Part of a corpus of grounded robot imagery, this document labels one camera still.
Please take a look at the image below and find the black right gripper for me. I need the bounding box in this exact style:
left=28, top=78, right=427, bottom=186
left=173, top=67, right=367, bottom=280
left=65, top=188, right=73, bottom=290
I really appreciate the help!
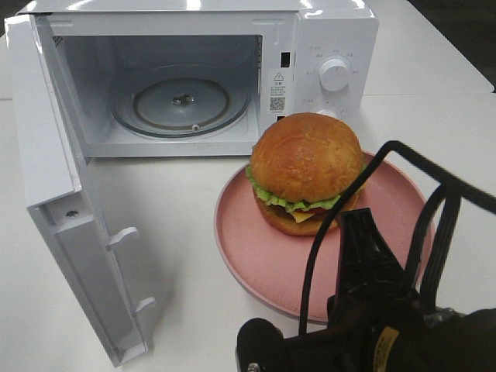
left=236, top=208, right=426, bottom=371

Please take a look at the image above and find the pink round plate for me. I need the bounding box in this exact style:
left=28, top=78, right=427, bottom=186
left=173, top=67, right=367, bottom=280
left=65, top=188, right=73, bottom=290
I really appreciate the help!
left=215, top=161, right=425, bottom=315

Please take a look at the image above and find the burger with lettuce and cheese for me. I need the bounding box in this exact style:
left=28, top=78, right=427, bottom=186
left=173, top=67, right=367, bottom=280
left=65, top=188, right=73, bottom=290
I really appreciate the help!
left=245, top=112, right=365, bottom=236

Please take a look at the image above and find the white microwave door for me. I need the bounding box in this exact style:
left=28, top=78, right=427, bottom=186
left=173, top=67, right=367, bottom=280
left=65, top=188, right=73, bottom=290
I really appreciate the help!
left=5, top=14, right=155, bottom=366

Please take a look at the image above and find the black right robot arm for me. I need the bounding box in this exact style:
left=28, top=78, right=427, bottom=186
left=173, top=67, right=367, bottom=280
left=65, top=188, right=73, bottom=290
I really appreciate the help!
left=236, top=208, right=495, bottom=371

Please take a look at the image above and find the lower white timer knob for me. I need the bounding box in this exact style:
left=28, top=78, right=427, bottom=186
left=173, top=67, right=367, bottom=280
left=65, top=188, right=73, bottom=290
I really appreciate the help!
left=317, top=109, right=341, bottom=119

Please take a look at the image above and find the upper white power knob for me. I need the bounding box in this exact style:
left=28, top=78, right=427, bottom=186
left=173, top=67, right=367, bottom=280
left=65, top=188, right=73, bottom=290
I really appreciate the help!
left=319, top=56, right=350, bottom=92

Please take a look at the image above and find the white warning label sticker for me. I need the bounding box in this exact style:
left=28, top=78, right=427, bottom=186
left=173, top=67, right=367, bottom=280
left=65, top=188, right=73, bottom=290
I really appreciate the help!
left=267, top=69, right=287, bottom=113

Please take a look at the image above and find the glass microwave turntable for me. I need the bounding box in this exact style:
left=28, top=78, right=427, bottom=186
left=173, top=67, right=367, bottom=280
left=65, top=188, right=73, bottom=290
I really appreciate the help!
left=112, top=64, right=257, bottom=138

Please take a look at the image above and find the white microwave oven body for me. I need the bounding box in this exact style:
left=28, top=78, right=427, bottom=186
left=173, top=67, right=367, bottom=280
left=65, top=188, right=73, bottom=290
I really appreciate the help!
left=15, top=1, right=379, bottom=159

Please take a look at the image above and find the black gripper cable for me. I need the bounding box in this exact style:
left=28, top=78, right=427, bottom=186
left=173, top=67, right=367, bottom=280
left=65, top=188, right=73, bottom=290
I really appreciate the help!
left=298, top=139, right=496, bottom=336

